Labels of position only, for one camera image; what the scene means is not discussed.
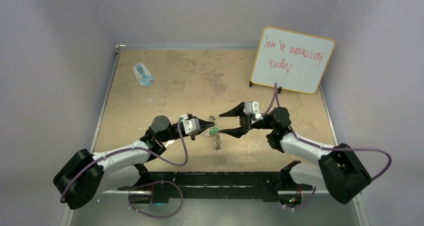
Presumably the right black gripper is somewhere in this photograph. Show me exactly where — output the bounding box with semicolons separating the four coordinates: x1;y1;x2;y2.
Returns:
219;102;276;139

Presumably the green tag key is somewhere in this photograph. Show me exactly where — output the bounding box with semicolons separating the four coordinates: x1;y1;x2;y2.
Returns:
205;127;219;137

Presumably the metal disc with keyrings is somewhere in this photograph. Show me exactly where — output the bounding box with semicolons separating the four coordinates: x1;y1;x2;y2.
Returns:
209;115;221;150

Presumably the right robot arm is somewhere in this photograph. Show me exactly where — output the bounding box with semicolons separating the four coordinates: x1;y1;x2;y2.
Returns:
219;101;372;204

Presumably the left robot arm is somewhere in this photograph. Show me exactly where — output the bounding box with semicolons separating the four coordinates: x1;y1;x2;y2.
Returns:
53;113;215;209

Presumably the black base beam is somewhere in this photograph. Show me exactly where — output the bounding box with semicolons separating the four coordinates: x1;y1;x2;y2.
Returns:
118;162;313;203

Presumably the blue white blister package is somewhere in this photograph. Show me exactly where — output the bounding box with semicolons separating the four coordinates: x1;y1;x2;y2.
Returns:
132;63;154;87

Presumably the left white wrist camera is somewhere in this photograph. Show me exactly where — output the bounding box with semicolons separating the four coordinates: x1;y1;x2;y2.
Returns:
180;114;201;135

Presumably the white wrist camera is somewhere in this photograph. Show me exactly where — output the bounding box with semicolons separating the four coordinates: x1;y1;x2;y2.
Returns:
180;114;201;135
243;101;263;121

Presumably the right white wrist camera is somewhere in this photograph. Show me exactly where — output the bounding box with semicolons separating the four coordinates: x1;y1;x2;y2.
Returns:
243;101;263;121

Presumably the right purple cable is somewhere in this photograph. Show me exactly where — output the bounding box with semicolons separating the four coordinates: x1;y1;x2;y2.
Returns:
261;82;393;211

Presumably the whiteboard with yellow frame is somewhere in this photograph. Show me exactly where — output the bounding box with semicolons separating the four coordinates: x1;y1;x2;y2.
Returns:
249;27;336;95

